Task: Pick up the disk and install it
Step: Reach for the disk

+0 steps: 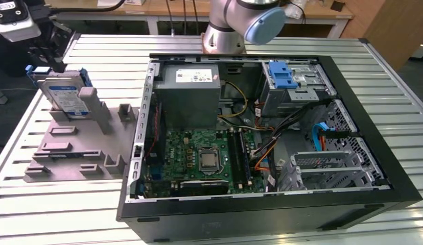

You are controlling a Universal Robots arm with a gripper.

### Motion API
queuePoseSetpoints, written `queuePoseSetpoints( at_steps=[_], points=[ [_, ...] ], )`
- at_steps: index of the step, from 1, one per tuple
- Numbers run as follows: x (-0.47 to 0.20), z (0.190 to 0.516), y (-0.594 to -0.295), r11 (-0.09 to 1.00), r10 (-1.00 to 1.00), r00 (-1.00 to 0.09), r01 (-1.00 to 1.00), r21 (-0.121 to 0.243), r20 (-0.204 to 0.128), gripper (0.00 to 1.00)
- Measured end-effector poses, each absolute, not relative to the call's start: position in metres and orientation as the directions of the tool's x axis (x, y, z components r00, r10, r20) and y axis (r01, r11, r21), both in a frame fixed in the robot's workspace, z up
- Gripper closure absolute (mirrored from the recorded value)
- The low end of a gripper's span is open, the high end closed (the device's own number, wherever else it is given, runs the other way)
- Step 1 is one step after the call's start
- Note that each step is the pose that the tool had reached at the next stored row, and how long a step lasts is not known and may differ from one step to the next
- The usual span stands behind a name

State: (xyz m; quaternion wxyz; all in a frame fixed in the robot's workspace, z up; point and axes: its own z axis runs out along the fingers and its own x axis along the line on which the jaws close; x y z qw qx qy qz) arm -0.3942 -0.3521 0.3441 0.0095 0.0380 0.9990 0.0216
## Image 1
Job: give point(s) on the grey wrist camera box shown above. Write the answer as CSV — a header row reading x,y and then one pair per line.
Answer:
x,y
16,25

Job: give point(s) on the metal disk bay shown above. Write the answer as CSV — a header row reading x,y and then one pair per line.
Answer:
x,y
326,155

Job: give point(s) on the grey power supply unit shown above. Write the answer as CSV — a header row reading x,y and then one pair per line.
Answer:
x,y
187,102

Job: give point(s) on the white box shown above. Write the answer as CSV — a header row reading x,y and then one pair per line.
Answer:
x,y
110,3

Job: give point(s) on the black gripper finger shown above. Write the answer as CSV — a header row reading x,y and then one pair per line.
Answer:
x,y
52,61
64,35

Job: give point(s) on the grey parts rack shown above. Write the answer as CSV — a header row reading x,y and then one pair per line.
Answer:
x,y
81,143

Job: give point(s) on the metal optical drive cage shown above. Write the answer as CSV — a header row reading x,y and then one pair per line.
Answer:
x,y
275,102

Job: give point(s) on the black RAM stick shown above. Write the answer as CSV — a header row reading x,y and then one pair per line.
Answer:
x,y
245,158

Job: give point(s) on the silver CPU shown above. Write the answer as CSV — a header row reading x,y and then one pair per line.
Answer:
x,y
207,160

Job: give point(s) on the brown wooden cabinet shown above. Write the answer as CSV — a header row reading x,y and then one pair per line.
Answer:
x,y
394,25

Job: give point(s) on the blue drive latch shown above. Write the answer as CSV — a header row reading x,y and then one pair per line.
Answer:
x,y
279,76

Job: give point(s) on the black graphics card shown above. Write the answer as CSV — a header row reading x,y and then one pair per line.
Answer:
x,y
204,186

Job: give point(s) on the green motherboard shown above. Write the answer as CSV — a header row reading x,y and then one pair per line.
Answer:
x,y
180,153

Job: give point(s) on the wooden desk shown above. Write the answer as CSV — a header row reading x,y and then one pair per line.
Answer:
x,y
146,12

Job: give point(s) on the hard disk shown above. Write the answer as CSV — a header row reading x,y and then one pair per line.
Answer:
x,y
64,97

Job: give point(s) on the black open PC case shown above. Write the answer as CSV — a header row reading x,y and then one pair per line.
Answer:
x,y
231,219

